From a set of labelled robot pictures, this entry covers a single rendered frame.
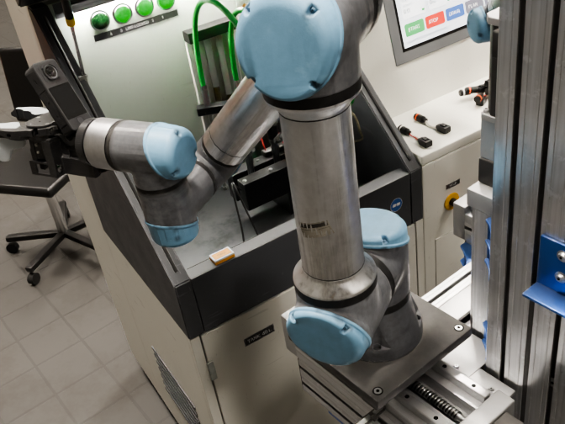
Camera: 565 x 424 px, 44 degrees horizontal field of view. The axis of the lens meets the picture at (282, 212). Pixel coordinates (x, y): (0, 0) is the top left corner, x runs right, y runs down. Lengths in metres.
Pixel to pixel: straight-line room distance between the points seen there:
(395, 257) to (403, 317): 0.13
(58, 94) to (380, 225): 0.51
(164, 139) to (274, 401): 1.09
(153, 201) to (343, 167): 0.31
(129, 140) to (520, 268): 0.60
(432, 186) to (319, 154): 1.07
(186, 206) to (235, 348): 0.74
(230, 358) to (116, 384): 1.07
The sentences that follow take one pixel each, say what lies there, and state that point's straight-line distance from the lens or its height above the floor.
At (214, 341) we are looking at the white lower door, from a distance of 1.67.
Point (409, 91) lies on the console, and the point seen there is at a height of 1.03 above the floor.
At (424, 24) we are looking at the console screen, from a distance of 2.04.
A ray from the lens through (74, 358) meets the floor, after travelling 2.92.
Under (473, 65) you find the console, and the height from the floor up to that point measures 1.03.
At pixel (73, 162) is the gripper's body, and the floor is 1.41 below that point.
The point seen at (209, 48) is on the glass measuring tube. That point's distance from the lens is 1.94.
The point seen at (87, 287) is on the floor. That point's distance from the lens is 3.25.
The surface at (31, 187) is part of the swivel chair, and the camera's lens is 3.14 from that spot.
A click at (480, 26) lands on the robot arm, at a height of 1.35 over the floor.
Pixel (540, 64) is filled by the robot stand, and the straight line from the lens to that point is 0.92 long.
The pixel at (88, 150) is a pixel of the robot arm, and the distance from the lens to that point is 1.03.
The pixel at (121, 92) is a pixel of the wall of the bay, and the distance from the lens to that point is 1.91.
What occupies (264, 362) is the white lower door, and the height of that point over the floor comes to 0.61.
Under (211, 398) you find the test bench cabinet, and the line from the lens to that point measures 1.78.
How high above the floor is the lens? 1.89
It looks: 34 degrees down
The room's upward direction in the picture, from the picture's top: 9 degrees counter-clockwise
